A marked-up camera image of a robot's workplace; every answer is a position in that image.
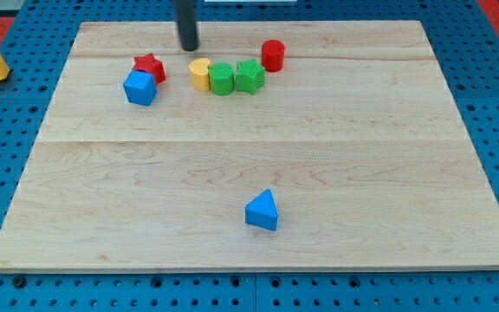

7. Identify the wooden board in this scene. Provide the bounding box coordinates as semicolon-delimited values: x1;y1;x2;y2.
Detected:
0;20;499;274

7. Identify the blue cube block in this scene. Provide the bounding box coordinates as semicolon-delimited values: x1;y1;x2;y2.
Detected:
123;70;158;107

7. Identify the blue triangle block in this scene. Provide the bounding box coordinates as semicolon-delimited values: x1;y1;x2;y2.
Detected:
244;189;279;231

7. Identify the green star block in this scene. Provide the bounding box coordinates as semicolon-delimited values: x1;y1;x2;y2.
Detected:
235;59;265;94

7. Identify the green cylinder block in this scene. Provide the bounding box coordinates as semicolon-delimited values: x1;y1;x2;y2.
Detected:
209;62;234;96

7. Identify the yellow heart block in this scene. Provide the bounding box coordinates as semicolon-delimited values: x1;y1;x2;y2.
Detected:
188;58;211;92

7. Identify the red cylinder block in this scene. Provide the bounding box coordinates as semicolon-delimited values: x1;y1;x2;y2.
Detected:
261;39;285;72

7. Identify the red star block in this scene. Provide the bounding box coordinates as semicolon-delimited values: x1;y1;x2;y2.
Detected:
133;53;166;85

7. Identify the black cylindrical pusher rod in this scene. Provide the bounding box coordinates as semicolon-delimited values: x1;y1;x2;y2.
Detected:
172;0;199;52

